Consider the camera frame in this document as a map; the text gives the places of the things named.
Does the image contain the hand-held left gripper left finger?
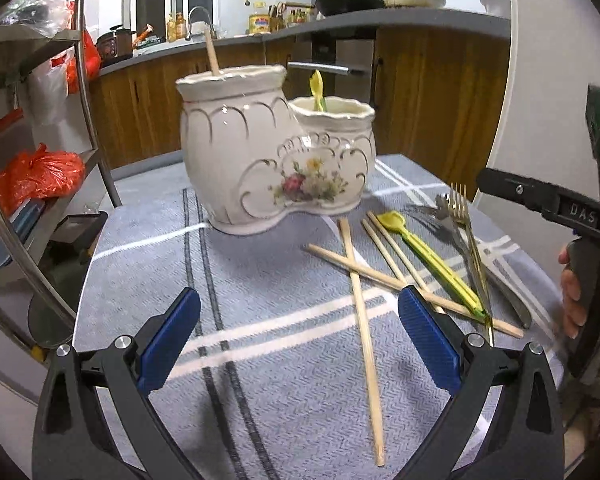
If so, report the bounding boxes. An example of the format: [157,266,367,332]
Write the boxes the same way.
[31,287,217,480]

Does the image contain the wooden kitchen cabinets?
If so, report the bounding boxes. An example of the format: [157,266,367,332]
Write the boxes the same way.
[87,25,511,201]

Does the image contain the person's right hand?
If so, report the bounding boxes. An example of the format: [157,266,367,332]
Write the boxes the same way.
[558,246,588,340]

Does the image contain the gold metal fork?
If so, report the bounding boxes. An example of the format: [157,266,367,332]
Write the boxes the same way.
[449,182,496,347]

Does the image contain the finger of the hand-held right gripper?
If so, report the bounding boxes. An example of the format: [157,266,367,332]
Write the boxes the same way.
[476,166,562,222]

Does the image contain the grey kitchen countertop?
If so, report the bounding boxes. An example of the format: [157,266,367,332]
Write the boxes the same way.
[99,9,511,78]

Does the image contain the silver metal fork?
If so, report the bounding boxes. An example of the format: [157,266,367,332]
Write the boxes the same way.
[435,192,533,331]

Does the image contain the chrome kitchen faucet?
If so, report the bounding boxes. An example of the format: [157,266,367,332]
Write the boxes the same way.
[187,6,216,41]

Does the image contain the grey striped tablecloth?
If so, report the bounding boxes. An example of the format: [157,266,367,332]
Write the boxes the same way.
[72,152,568,480]

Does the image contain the built-in steel oven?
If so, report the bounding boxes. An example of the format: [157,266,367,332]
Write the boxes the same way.
[287,35,376,106]

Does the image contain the white plastic bag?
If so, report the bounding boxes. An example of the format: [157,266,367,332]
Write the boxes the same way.
[27,50,76,126]

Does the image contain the red plastic bag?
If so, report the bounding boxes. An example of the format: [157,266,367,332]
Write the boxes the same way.
[62,2,102,95]
[0,144,87,206]

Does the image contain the yellow tin can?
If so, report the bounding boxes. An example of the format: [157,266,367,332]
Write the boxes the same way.
[248,12,272,36]

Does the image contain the floral ceramic utensil holder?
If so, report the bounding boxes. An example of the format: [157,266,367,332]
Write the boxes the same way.
[175,65,377,236]

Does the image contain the metal storage rack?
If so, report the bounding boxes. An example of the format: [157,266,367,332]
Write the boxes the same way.
[0,0,123,311]

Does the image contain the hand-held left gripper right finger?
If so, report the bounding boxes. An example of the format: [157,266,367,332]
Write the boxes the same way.
[397,285,566,480]

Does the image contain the clear plastic bag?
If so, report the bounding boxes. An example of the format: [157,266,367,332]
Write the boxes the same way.
[0,0,76,38]

